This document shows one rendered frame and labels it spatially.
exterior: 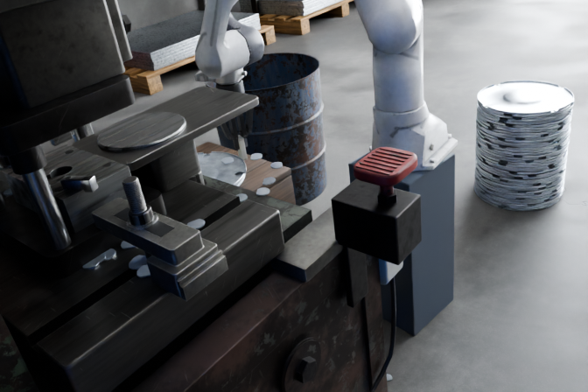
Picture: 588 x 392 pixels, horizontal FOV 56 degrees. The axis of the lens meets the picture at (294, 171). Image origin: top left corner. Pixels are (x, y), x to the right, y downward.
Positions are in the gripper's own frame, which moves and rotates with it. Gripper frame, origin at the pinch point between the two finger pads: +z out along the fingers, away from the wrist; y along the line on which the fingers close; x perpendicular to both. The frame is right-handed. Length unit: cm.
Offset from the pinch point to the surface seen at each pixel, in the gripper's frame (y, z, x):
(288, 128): 24.6, 8.0, 19.8
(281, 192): 4.7, 10.8, -13.4
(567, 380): 37, 40, -84
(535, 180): 85, 28, -32
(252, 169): 0.6, 5.4, -4.4
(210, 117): -26, -38, -66
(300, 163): 27.8, 23.0, 20.6
